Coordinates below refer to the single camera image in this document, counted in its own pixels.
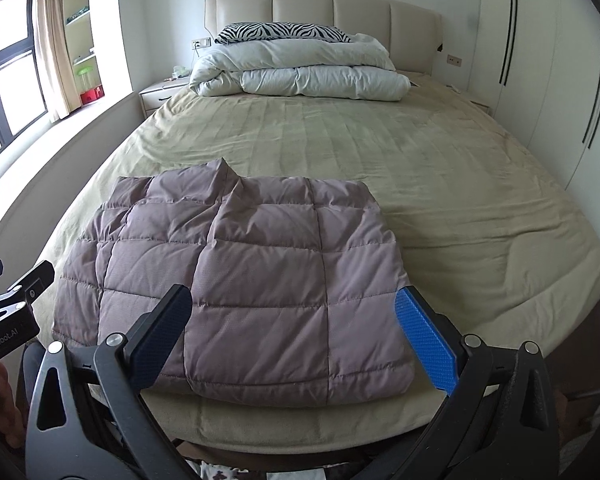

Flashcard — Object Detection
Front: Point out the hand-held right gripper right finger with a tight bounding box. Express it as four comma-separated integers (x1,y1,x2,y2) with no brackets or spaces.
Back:
394,286,563,480

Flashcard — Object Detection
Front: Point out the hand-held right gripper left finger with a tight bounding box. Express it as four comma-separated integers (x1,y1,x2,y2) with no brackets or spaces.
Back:
25,284,193,480

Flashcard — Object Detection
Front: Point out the mauve quilted puffer jacket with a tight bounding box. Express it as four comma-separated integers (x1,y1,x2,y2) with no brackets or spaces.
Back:
51,157,415,402

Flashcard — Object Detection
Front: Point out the person's left hand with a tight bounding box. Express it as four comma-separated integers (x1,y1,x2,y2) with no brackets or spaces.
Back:
0,360,26,448

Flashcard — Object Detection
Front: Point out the printed white cloth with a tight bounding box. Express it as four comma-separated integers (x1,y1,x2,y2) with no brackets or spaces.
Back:
187,460,261,480

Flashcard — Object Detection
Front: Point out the bed with beige sheet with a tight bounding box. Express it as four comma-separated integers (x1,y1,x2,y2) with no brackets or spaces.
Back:
27,74,600,456

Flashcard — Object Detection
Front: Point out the black framed window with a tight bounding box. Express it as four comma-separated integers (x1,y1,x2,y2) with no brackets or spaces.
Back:
0,0,48,171

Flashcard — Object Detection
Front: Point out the beige curtain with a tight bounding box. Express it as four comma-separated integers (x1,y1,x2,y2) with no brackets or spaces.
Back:
32,0,83,123

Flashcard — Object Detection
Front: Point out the white built-in shelf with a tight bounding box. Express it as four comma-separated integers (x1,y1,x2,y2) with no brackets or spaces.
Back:
62,0,118,106

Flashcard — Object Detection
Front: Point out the white wardrobe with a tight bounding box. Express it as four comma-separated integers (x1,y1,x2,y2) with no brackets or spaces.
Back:
477,0,600,261

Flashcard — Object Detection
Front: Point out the white folded duvet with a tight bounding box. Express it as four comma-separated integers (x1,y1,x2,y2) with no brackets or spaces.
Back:
189,32,412,102

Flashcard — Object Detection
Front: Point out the zebra print pillow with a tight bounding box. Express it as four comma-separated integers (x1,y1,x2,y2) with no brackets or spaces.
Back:
215,22,353,45

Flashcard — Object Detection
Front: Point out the beige padded headboard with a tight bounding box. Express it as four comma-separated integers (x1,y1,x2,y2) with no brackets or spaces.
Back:
204,0,443,73

